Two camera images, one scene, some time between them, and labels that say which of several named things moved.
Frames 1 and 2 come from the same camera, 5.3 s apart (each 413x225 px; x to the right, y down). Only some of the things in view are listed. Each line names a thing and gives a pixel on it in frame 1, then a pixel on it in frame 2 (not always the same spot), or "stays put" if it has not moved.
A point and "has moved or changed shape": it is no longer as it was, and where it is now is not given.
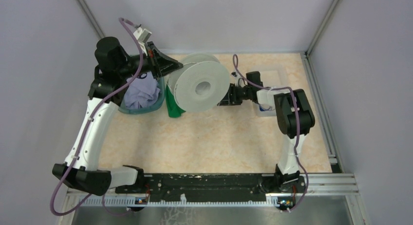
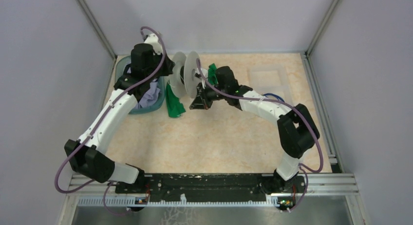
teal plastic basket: x=161 y=85 stays put
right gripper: x=230 y=98 → x=201 y=101
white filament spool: x=202 y=85 has moved or changed shape
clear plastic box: x=273 y=76 stays put
